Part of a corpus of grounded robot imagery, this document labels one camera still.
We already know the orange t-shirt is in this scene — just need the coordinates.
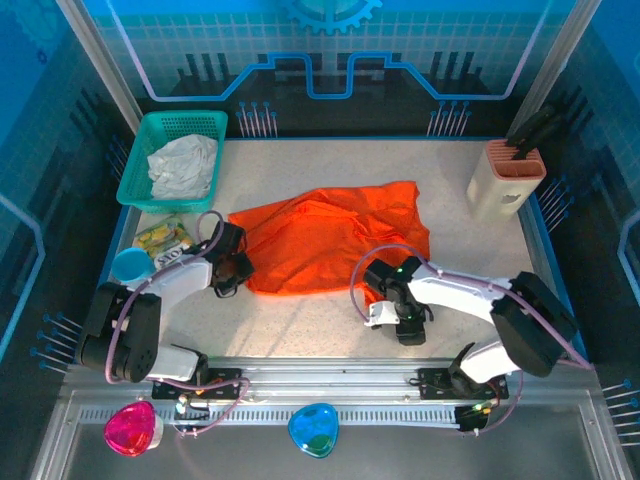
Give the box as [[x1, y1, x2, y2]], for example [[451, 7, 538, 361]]
[[227, 180, 432, 307]]

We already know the yellow green snack packet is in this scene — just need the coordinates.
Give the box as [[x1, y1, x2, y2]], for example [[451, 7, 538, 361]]
[[133, 214, 195, 271]]

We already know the white t-shirt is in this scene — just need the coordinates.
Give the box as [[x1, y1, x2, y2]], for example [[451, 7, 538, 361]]
[[147, 133, 220, 200]]

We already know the black right connector box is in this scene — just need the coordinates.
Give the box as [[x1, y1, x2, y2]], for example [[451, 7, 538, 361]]
[[453, 403, 490, 434]]

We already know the blue plastic cup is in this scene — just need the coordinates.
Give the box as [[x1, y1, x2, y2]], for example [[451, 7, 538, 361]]
[[110, 248, 152, 287]]

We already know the cream knife block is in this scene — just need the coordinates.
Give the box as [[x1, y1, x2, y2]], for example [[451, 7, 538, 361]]
[[465, 138, 547, 225]]

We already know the blue dome button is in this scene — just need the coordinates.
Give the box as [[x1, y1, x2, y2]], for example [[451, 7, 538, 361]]
[[287, 402, 341, 460]]

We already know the teal plastic basket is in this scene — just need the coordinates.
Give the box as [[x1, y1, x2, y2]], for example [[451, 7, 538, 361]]
[[115, 109, 229, 215]]

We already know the small left connector board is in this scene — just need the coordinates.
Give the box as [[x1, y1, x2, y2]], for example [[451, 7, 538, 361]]
[[173, 392, 211, 421]]

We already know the pink dome button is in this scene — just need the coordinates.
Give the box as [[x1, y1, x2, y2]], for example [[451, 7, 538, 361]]
[[103, 399, 165, 457]]

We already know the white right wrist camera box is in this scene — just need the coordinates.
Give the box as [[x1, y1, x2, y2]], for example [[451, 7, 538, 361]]
[[363, 299, 399, 329]]

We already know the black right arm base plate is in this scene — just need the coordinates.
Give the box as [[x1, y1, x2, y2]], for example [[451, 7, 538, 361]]
[[417, 367, 509, 400]]

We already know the aluminium front rail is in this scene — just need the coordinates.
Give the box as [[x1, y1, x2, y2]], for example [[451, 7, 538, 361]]
[[59, 355, 601, 426]]

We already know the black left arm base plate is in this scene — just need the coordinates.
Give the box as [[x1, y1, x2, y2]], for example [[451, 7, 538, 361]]
[[151, 367, 244, 401]]

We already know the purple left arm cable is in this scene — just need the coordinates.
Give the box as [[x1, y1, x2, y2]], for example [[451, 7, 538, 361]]
[[104, 209, 251, 440]]

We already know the black knife handle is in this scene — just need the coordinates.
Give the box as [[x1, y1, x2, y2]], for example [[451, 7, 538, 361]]
[[514, 124, 559, 161], [507, 104, 556, 146]]

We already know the aluminium frame post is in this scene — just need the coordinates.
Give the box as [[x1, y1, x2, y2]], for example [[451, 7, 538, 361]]
[[54, 0, 144, 134], [507, 0, 604, 139]]

